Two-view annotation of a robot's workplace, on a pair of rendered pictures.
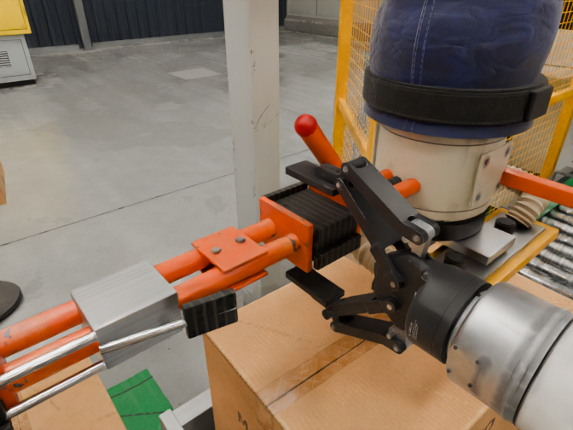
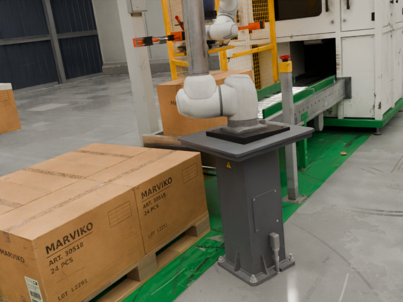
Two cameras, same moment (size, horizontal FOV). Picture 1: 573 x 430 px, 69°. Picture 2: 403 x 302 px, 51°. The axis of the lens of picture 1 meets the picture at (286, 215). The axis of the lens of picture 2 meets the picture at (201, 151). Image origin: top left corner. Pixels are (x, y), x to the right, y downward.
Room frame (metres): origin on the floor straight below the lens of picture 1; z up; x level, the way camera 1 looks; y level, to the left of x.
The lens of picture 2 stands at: (-2.30, 0.57, 1.29)
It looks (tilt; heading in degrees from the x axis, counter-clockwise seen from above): 16 degrees down; 347
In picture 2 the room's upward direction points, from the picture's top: 7 degrees counter-clockwise
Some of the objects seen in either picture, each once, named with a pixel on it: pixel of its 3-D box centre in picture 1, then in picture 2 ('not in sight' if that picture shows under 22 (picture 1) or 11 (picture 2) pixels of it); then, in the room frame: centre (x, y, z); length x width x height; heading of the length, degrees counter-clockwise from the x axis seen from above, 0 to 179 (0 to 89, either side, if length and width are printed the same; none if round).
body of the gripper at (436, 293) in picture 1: (421, 296); not in sight; (0.28, -0.12, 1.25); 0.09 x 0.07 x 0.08; 40
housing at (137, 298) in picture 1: (128, 310); (158, 40); (0.27, 0.14, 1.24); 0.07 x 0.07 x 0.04; 40
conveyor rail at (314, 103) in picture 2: not in sight; (299, 113); (0.84, -1.05, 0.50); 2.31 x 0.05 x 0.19; 129
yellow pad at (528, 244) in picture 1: (478, 252); (215, 47); (0.50, -0.28, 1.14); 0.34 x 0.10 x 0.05; 130
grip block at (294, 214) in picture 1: (309, 222); (180, 36); (0.41, -0.03, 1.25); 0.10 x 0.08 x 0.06; 40
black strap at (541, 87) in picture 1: (450, 86); (200, 15); (0.57, -0.22, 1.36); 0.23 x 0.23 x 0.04
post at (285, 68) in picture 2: not in sight; (289, 133); (0.33, -0.70, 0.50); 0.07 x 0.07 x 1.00; 39
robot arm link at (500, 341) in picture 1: (504, 345); (208, 32); (0.23, -0.17, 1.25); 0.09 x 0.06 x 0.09; 130
